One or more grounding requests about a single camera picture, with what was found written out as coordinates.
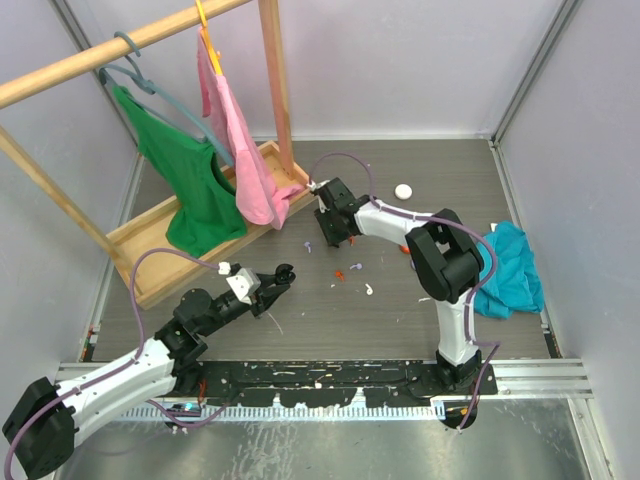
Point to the teal cloth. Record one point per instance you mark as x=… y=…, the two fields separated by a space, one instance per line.
x=515 y=286

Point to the pink cloth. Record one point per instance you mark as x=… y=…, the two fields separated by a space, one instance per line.
x=258 y=198

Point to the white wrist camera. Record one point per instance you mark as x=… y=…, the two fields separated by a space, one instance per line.
x=314 y=186
x=244 y=284

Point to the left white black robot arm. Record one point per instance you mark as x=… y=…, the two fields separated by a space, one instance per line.
x=51 y=420

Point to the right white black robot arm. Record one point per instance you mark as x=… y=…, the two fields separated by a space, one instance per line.
x=445 y=258

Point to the blue-grey hanger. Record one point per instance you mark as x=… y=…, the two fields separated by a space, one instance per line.
x=149 y=87

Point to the white slotted cable duct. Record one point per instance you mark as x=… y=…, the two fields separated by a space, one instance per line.
x=355 y=411

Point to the white round charging case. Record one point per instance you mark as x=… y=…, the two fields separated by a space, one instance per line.
x=403 y=192

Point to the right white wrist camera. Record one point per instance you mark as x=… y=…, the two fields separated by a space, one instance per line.
x=314 y=186

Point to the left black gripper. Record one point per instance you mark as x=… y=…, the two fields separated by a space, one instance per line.
x=265 y=294

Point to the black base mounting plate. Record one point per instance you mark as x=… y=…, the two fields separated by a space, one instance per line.
x=315 y=384

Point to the green shirt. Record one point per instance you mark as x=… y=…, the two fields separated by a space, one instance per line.
x=208 y=215

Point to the yellow hanger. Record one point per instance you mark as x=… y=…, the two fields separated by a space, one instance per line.
x=204 y=33

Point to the black charging case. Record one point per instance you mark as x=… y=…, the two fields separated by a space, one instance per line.
x=284 y=274

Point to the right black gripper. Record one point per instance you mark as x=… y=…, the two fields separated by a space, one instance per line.
x=332 y=239

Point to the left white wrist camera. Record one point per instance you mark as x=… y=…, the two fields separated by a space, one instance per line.
x=244 y=284

